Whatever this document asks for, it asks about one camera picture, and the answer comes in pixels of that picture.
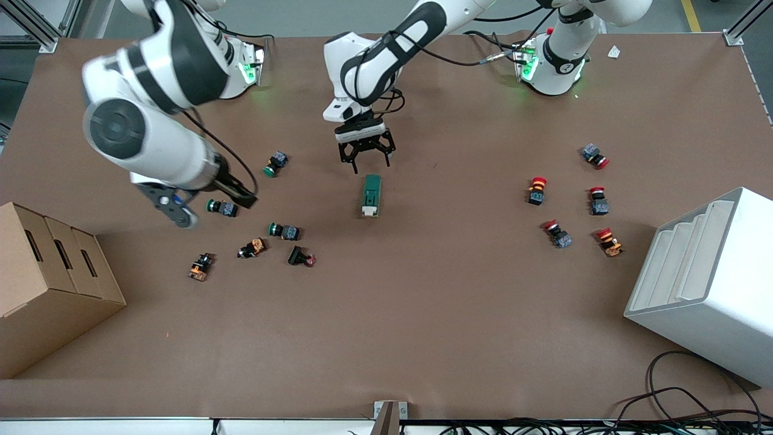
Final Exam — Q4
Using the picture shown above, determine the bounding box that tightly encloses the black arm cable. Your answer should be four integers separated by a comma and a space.
341, 6, 559, 119
181, 0, 275, 201

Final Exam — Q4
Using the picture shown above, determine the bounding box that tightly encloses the brown cardboard box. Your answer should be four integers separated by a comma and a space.
0, 202, 127, 380

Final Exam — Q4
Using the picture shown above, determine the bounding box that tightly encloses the black looped cable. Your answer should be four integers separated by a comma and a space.
616, 350, 763, 425

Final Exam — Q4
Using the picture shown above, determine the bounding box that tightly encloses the green load switch white handle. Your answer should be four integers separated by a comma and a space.
361, 174, 383, 218

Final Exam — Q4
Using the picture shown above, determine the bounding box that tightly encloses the white stepped rack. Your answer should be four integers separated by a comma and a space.
624, 187, 773, 388

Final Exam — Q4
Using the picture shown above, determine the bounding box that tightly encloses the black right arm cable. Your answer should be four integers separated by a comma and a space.
181, 0, 275, 201

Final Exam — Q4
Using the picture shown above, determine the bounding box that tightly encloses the black pushbutton orange block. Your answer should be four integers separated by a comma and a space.
237, 237, 268, 259
188, 253, 216, 282

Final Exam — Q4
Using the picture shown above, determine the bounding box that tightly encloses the aluminium frame profile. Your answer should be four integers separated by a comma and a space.
0, 0, 85, 54
723, 0, 773, 47

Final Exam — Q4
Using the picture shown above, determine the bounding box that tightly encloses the black cable bundle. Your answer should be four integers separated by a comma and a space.
417, 417, 773, 435

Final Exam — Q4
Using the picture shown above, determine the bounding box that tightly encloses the grey metal bracket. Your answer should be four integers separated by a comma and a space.
373, 401, 409, 435

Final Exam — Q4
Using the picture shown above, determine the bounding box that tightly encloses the black base cable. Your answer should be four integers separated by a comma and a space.
462, 29, 532, 66

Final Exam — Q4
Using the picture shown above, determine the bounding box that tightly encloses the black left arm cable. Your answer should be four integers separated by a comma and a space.
341, 6, 559, 119

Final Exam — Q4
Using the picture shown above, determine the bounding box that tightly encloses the white table edge rail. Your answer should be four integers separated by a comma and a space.
0, 417, 375, 435

